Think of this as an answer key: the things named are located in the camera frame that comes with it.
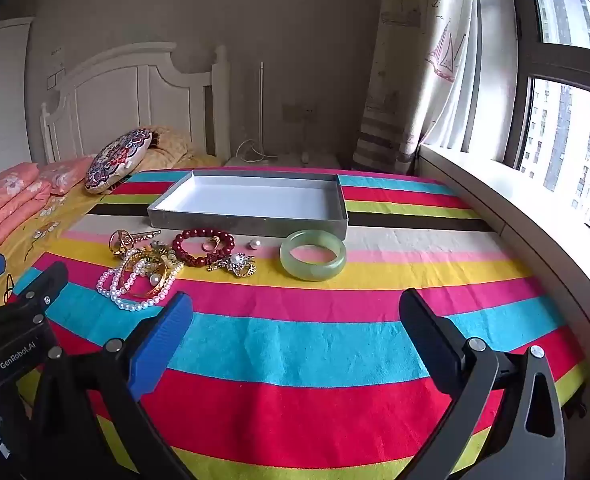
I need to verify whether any white nightstand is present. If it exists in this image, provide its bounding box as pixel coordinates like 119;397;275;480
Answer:
223;152;341;170

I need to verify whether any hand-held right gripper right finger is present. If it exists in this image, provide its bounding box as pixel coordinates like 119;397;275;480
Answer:
399;287;567;480

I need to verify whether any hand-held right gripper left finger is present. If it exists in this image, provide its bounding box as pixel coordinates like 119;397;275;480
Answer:
40;290;196;480

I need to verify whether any green jade bangle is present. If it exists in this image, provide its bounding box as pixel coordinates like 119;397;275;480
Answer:
279;230;347;281

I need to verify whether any gold bangle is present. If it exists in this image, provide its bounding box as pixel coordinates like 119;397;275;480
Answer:
124;254;177;299

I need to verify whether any pink floral folded quilt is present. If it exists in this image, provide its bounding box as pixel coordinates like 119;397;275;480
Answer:
0;162;53;266

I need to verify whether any white wall sticker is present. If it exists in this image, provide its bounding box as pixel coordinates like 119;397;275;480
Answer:
47;50;68;91

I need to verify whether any yellow floral bedsheet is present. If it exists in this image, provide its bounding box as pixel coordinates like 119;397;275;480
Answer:
0;152;223;316

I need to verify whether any gold pin brooch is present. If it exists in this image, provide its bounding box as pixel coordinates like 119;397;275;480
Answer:
108;228;162;256

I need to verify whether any white windowsill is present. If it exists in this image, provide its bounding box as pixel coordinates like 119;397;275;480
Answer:
417;142;590;391

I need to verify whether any tan quilted blanket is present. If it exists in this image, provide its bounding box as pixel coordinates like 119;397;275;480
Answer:
140;126;196;173

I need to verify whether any beige wall socket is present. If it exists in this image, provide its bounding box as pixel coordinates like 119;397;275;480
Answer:
281;103;318;122

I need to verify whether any striped colourful cloth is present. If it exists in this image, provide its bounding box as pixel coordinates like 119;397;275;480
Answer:
5;167;590;480

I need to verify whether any white power cable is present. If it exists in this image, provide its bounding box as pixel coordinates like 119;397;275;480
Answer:
235;139;311;163

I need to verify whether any red bead bracelet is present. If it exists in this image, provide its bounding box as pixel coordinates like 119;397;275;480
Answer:
172;229;236;268

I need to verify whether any grey shallow cardboard box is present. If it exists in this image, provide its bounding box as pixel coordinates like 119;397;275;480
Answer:
147;170;349;242

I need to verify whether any white pearl necklace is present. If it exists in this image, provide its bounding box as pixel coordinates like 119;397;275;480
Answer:
96;247;186;312

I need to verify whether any window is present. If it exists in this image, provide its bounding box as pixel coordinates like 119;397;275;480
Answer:
475;0;590;251

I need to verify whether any white wardrobe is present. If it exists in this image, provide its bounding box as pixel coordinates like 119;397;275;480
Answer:
0;16;36;176

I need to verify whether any pink floral pillow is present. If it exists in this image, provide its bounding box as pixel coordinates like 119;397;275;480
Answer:
37;155;96;196

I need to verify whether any white bed headboard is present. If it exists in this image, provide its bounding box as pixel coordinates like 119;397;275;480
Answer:
40;42;231;166

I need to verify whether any printed beige curtain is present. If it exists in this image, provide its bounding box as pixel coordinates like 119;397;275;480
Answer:
351;0;481;176

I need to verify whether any round patterned cushion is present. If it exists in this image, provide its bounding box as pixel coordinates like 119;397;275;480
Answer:
84;128;154;195

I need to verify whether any white floor lamp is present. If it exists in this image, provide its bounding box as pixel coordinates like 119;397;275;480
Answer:
247;61;268;161

